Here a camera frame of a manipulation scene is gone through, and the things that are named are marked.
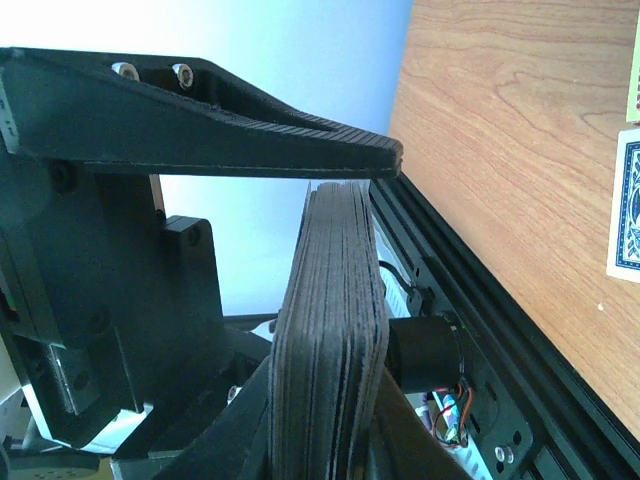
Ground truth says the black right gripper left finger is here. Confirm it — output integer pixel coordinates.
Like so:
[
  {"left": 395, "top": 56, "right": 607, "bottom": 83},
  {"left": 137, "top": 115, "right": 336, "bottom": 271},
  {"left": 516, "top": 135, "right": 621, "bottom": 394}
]
[{"left": 111, "top": 359, "right": 271, "bottom": 480}]

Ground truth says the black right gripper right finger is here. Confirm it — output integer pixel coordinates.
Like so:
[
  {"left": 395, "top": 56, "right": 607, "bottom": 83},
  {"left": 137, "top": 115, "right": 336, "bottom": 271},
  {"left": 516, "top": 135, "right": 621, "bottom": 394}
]
[{"left": 369, "top": 370, "right": 469, "bottom": 479}]

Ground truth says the blue card box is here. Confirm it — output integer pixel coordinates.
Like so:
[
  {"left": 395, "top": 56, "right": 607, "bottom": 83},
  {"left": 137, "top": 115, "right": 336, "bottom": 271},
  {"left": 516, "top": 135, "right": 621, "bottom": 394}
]
[{"left": 606, "top": 128, "right": 639, "bottom": 283}]

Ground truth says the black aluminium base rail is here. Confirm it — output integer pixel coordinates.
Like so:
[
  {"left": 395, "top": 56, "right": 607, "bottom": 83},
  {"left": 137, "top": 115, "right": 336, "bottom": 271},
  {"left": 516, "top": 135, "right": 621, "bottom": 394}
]
[{"left": 370, "top": 176, "right": 639, "bottom": 479}]

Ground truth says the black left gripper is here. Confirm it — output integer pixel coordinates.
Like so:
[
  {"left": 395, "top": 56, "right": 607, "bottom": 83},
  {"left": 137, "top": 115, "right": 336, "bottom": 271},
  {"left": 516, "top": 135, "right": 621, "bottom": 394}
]
[{"left": 1, "top": 153, "right": 230, "bottom": 448}]

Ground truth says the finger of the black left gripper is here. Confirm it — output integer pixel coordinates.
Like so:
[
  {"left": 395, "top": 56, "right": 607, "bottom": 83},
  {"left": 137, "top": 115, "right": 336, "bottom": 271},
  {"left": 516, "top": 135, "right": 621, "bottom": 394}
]
[{"left": 1, "top": 47, "right": 403, "bottom": 179}]

